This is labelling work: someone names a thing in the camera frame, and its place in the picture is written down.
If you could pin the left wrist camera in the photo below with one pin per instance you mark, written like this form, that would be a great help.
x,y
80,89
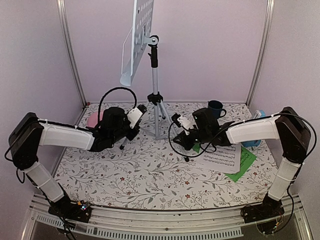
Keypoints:
x,y
135,114

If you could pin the white sheet music page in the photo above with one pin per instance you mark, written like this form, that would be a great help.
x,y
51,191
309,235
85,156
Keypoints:
x,y
226,159

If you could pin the blue metronome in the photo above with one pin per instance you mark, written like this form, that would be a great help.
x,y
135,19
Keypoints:
x,y
254,143

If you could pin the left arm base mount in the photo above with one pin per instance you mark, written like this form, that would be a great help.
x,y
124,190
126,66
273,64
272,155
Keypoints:
x,y
80,211

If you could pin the dark blue mug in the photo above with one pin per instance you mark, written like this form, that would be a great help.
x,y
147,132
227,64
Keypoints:
x,y
217,108

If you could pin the front aluminium rail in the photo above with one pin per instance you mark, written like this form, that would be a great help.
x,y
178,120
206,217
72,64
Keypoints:
x,y
114,223

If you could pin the pink plate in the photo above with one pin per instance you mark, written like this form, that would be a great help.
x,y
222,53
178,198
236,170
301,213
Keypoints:
x,y
94,120

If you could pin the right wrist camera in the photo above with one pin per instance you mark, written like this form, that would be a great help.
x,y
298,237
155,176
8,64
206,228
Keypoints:
x,y
182,122

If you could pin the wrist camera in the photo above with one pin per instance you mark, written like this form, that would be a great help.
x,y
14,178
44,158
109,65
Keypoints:
x,y
182,122
135,114

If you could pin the green paper sheet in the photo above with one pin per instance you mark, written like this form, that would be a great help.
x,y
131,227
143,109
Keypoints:
x,y
247,159

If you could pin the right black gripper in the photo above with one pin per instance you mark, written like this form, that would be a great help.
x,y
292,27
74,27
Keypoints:
x,y
187,143

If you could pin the left aluminium frame post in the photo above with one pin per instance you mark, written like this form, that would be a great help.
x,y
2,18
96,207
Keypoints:
x,y
61,7

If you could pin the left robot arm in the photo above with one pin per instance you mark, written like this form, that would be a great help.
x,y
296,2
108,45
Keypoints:
x,y
33,132

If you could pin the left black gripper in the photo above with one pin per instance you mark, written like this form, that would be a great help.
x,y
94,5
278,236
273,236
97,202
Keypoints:
x,y
131,136

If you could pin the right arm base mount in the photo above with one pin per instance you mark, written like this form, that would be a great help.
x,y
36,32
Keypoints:
x,y
262,215

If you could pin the aluminium frame post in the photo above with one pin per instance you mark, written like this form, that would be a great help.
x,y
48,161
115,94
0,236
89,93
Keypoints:
x,y
61,7
270,4

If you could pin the right aluminium frame post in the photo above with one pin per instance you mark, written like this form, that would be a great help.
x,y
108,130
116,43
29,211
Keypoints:
x,y
270,4

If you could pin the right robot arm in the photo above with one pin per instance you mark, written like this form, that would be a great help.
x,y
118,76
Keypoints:
x,y
293,131

